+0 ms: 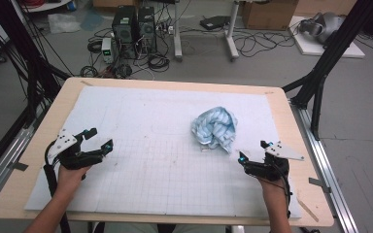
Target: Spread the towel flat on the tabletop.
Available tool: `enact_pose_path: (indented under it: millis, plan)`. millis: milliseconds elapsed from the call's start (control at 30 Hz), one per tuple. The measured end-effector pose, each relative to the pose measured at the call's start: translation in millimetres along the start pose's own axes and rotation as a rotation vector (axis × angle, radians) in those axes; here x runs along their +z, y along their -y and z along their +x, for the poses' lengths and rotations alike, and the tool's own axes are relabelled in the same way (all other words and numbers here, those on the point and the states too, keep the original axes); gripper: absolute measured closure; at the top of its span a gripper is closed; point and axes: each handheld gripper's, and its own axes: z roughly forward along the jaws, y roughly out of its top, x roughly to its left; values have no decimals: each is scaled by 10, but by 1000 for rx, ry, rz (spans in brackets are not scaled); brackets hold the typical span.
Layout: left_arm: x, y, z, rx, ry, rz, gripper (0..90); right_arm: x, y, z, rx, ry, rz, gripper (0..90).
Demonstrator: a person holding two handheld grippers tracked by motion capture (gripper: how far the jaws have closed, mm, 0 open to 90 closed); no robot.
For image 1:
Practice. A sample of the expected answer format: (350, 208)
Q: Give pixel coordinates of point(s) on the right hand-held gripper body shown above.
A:
(267, 170)

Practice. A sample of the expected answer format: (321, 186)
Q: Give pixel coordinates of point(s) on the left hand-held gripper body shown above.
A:
(66, 158)

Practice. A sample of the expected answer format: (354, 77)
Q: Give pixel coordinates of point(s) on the light blue striped towel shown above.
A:
(215, 127)

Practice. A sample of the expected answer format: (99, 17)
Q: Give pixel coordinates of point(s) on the person's right hand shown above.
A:
(273, 191)

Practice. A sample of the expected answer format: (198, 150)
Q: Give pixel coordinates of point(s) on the person's left hand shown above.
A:
(69, 181)

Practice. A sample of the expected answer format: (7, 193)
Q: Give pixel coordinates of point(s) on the grey tape piece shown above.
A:
(319, 183)

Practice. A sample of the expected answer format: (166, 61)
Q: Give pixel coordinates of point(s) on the white grid mat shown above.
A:
(158, 129)

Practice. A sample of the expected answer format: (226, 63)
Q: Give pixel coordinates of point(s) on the person's lap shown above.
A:
(132, 228)

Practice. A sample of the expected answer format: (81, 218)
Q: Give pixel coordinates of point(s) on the white power supply box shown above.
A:
(107, 50)

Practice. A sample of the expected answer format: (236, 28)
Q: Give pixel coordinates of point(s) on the wooden table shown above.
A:
(175, 82)

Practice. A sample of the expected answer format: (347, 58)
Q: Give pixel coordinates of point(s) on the white floor board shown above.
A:
(311, 48)

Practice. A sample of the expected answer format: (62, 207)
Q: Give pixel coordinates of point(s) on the large black computer tower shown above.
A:
(123, 32)

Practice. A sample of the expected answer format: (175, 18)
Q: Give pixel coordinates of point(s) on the blue floor sheet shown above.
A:
(92, 21)

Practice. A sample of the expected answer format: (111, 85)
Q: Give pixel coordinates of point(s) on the clear plastic bag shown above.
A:
(63, 23)

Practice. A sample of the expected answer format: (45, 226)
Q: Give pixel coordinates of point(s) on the white desk leg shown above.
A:
(177, 35)
(231, 35)

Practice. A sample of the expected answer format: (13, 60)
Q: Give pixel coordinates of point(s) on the slim black computer tower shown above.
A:
(147, 29)

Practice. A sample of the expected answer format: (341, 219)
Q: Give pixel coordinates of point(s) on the brown cardboard box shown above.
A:
(268, 14)

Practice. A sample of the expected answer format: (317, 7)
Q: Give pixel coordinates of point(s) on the grey robot head device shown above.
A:
(323, 27)

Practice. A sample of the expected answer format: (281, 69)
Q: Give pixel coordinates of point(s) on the flat black device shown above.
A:
(214, 22)

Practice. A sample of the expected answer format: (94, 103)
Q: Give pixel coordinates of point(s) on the aluminium rail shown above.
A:
(330, 174)
(9, 155)

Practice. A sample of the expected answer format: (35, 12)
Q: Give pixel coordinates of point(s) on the black metal frame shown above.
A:
(29, 64)
(323, 64)

